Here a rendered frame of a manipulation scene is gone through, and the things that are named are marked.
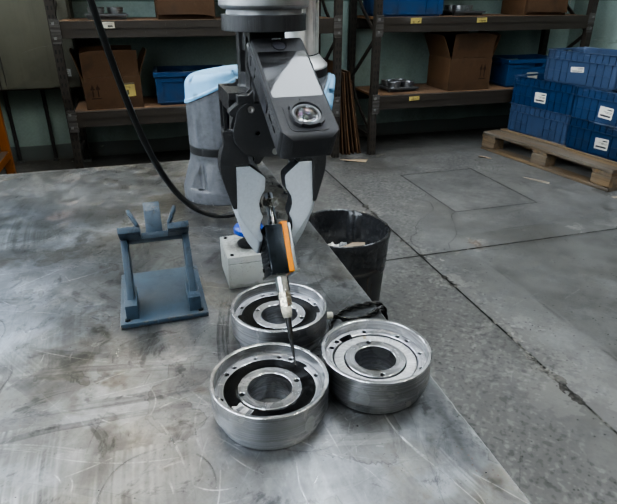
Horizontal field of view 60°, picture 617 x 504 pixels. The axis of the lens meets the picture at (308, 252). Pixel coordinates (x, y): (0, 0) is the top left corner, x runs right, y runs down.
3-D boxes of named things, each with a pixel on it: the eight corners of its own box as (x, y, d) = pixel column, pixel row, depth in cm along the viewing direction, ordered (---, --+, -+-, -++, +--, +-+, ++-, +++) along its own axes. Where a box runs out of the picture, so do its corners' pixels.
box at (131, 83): (155, 106, 370) (148, 48, 354) (79, 111, 354) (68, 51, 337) (148, 97, 404) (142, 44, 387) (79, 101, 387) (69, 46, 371)
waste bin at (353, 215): (398, 349, 192) (407, 240, 174) (308, 366, 184) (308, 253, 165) (362, 302, 222) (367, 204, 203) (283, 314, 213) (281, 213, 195)
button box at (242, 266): (282, 281, 72) (281, 248, 69) (229, 289, 70) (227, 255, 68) (269, 256, 79) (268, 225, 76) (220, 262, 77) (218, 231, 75)
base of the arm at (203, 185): (181, 183, 109) (176, 135, 104) (255, 177, 113) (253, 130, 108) (188, 209, 96) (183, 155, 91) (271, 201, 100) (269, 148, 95)
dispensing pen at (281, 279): (284, 368, 48) (256, 187, 50) (276, 367, 52) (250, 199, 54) (308, 364, 48) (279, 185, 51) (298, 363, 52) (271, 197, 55)
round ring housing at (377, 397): (450, 387, 52) (455, 352, 51) (373, 437, 46) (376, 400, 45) (373, 338, 60) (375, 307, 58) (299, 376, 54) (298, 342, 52)
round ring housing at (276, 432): (276, 477, 43) (274, 438, 41) (188, 419, 48) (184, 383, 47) (350, 405, 50) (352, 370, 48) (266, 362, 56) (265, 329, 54)
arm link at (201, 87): (195, 134, 105) (188, 61, 100) (263, 134, 105) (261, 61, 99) (181, 150, 95) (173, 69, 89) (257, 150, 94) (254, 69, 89)
